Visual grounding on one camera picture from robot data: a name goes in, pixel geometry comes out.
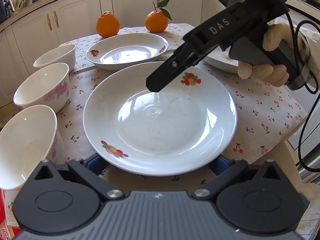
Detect large white fruit-print plate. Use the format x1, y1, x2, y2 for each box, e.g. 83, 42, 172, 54
83, 62, 238, 176

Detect plain white bowl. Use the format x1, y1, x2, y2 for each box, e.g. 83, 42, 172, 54
33, 43, 76, 73

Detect white kitchen cabinets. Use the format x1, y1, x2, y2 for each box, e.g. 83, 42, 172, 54
1, 0, 222, 105

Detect gloved right hand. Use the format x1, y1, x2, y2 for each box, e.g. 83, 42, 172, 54
238, 23, 319, 87

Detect white plate under gripper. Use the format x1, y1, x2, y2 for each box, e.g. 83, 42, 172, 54
204, 47, 238, 74

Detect orange with leaves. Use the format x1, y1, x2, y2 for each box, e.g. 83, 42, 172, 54
144, 0, 172, 33

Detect white fruit-print deep plate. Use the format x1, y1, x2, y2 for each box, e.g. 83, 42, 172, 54
86, 33, 169, 71

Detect white bowl near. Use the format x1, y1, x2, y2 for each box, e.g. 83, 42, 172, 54
1, 105, 59, 191

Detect orange without leaf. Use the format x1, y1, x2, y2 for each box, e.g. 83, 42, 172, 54
96, 11, 120, 38

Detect cherry print tablecloth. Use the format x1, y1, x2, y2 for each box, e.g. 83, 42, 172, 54
4, 23, 320, 240

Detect white bowl pink flowers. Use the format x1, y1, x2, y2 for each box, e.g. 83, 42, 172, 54
13, 63, 70, 113

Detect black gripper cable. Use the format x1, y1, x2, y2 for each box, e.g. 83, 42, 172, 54
285, 4, 320, 173

